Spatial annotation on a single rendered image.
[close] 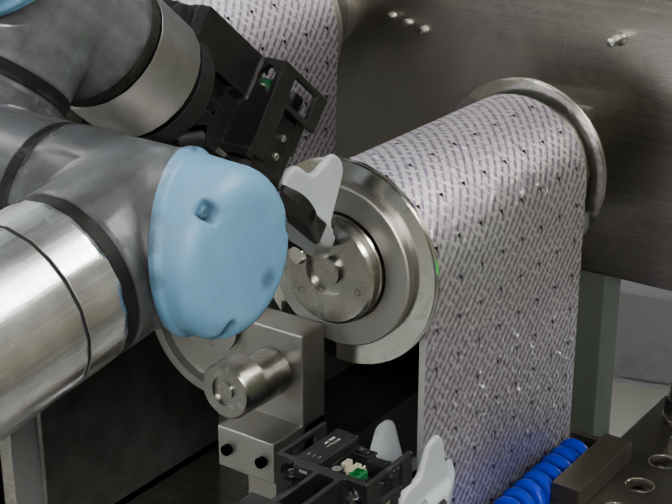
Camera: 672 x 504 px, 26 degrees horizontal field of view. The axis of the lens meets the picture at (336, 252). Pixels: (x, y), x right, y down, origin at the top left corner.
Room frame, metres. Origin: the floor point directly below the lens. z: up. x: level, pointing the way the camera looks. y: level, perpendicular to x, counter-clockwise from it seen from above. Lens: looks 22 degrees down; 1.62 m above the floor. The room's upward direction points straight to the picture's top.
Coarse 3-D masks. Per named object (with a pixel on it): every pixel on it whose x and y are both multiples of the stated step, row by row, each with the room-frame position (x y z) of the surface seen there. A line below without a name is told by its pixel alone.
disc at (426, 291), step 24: (312, 168) 0.93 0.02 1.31; (360, 168) 0.91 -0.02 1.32; (384, 192) 0.90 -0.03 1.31; (408, 216) 0.89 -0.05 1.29; (408, 240) 0.89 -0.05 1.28; (432, 264) 0.88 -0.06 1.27; (432, 288) 0.88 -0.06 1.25; (288, 312) 0.94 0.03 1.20; (408, 312) 0.89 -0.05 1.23; (432, 312) 0.88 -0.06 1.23; (408, 336) 0.89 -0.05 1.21; (360, 360) 0.91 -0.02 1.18; (384, 360) 0.90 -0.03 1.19
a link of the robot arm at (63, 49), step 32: (0, 0) 0.65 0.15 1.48; (32, 0) 0.66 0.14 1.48; (64, 0) 0.67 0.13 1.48; (96, 0) 0.69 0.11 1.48; (128, 0) 0.71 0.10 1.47; (0, 32) 0.66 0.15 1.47; (32, 32) 0.66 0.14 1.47; (64, 32) 0.67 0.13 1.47; (96, 32) 0.69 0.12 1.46; (128, 32) 0.71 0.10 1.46; (32, 64) 0.66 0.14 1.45; (64, 64) 0.67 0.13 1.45; (96, 64) 0.70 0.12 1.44; (128, 64) 0.71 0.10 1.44; (96, 96) 0.71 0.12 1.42
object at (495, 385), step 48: (528, 288) 1.01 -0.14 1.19; (576, 288) 1.07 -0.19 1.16; (432, 336) 0.89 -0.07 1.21; (480, 336) 0.95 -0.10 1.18; (528, 336) 1.01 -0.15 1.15; (432, 384) 0.89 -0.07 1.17; (480, 384) 0.95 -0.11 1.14; (528, 384) 1.01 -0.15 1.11; (432, 432) 0.90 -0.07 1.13; (480, 432) 0.95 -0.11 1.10; (528, 432) 1.02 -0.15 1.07; (480, 480) 0.95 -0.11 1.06
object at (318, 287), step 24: (336, 216) 0.91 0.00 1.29; (336, 240) 0.90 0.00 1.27; (360, 240) 0.89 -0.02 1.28; (288, 264) 0.92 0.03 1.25; (312, 264) 0.91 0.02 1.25; (336, 264) 0.90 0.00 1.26; (360, 264) 0.88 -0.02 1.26; (312, 288) 0.91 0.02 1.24; (336, 288) 0.90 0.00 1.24; (360, 288) 0.88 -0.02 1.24; (312, 312) 0.91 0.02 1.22; (336, 312) 0.90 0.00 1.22; (360, 312) 0.88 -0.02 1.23
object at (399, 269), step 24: (360, 192) 0.90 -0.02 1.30; (360, 216) 0.90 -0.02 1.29; (384, 216) 0.89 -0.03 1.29; (384, 240) 0.89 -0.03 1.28; (384, 264) 0.89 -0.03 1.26; (408, 264) 0.88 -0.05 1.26; (288, 288) 0.93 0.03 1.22; (384, 288) 0.89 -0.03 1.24; (408, 288) 0.88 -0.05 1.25; (384, 312) 0.89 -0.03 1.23; (336, 336) 0.91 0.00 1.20; (360, 336) 0.90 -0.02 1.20; (384, 336) 0.89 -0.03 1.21
